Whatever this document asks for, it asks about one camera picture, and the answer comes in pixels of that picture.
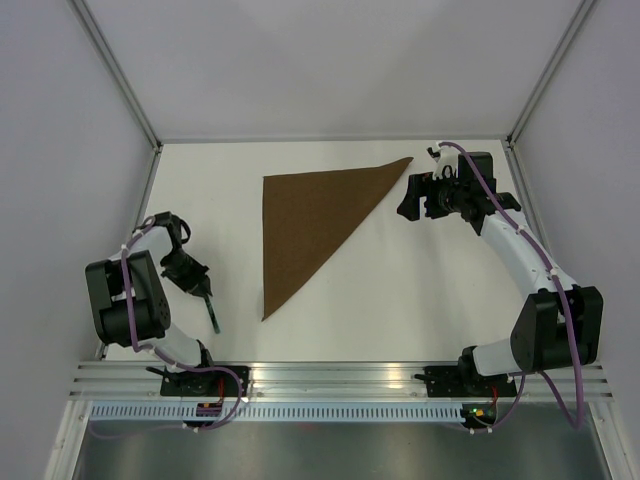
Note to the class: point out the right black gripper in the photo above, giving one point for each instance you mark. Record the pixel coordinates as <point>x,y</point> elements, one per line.
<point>422,185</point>

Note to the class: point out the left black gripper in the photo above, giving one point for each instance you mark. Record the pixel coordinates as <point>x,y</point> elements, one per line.
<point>198,280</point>

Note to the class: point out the green handled table knife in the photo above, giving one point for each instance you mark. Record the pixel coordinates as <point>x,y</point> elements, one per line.
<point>212,314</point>

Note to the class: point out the brown cloth napkin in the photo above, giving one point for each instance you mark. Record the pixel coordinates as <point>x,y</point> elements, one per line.
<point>306,218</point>

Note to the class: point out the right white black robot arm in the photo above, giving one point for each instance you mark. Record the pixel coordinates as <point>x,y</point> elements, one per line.
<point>560,321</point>

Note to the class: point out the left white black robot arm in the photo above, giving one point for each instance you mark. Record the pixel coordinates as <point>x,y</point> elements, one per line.
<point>128,303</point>

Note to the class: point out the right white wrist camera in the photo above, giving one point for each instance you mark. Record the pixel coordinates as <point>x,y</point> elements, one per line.
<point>446,159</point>

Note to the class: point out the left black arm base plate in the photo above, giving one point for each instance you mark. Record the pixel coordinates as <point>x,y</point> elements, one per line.
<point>190,384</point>

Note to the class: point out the right aluminium side rail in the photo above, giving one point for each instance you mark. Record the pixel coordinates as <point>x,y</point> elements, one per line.
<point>525,193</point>

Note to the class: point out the aluminium side rail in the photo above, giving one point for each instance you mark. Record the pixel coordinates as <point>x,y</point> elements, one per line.
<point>525,193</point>
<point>125,196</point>

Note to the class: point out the aluminium front rail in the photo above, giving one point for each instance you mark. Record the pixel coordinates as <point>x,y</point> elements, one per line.
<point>268,381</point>

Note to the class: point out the left aluminium side rail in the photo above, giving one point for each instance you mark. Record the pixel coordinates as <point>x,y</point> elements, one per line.
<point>125,196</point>

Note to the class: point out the white slotted cable duct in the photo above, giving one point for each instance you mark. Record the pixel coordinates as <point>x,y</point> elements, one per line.
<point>355,412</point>

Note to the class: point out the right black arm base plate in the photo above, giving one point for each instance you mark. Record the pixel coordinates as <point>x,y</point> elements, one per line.
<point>450,382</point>

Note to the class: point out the right aluminium frame post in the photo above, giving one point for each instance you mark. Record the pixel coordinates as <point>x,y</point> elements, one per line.
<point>570,34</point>

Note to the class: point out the aluminium frame post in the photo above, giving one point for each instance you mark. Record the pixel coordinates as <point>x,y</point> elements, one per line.
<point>100,43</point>
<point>570,34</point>

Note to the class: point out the left aluminium frame post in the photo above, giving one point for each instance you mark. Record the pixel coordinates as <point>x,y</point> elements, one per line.
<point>100,43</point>

